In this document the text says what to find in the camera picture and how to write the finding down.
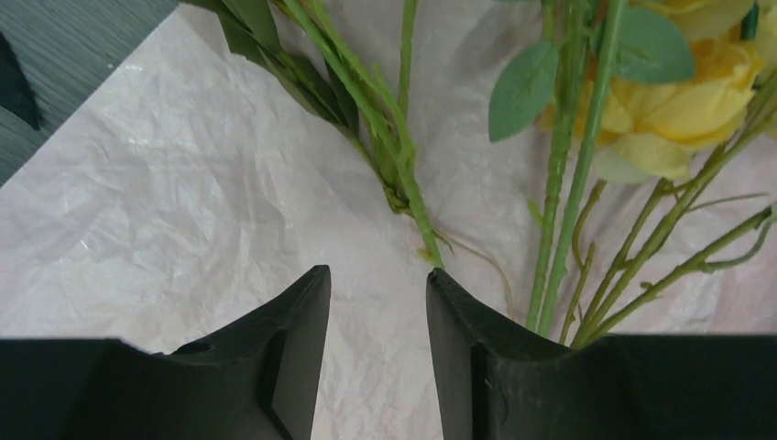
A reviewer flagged yellow flower stem bunch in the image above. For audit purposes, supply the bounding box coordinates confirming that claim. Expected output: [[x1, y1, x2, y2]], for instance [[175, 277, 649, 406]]
[[487, 1, 776, 348]]

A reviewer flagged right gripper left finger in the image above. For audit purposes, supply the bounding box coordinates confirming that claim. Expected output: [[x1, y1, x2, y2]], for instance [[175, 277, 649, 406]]
[[1, 265, 331, 439]]

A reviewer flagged pink and white flower bunch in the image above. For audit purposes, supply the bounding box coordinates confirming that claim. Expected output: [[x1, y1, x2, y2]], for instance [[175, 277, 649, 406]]
[[179, 0, 516, 317]]

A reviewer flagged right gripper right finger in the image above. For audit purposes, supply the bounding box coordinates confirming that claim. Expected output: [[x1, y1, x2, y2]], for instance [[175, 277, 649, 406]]
[[426, 269, 776, 440]]

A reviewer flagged pink wrapping paper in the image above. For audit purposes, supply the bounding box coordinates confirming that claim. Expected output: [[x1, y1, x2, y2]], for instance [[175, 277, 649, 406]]
[[1, 1, 776, 439]]

